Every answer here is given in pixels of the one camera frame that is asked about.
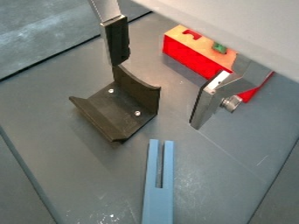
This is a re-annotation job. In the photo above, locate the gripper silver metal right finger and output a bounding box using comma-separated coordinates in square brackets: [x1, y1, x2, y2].
[190, 54, 274, 130]

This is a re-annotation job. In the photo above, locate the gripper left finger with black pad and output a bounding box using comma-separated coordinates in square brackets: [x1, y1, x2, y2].
[89, 0, 131, 67]

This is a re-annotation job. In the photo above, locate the light blue double-square block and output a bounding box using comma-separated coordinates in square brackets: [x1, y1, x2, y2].
[142, 139, 174, 224]

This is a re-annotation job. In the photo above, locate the red shape-sorting board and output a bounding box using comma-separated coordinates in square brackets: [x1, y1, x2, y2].
[162, 24, 277, 104]

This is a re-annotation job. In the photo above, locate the green triangular peg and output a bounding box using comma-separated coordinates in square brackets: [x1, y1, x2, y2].
[213, 42, 227, 54]

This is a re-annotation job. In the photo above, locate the black curved holder stand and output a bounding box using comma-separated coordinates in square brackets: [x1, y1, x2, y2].
[70, 66, 162, 142]

